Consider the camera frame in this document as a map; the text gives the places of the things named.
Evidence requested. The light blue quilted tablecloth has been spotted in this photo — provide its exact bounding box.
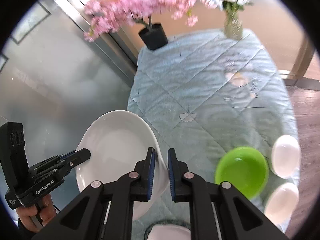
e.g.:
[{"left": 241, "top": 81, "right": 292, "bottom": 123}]
[{"left": 126, "top": 28, "right": 299, "bottom": 233}]

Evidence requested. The left hand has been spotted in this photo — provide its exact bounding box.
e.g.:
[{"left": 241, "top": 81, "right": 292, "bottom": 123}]
[{"left": 16, "top": 194, "right": 56, "bottom": 233}]

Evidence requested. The white oval plate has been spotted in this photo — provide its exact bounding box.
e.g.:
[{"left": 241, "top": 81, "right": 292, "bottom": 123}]
[{"left": 76, "top": 110, "right": 169, "bottom": 220}]

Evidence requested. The pink blossom tree black pot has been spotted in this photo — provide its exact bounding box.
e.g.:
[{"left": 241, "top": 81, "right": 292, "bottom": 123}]
[{"left": 85, "top": 0, "right": 197, "bottom": 51}]

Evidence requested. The blue white patterned plate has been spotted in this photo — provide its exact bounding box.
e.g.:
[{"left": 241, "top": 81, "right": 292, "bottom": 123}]
[{"left": 144, "top": 220, "right": 191, "bottom": 240}]

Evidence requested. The white bowl stack far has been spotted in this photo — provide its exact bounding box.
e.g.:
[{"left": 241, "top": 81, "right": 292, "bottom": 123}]
[{"left": 269, "top": 135, "right": 302, "bottom": 179}]

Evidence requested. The green plastic bowl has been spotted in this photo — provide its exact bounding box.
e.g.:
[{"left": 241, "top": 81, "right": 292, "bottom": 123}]
[{"left": 215, "top": 146, "right": 269, "bottom": 199}]

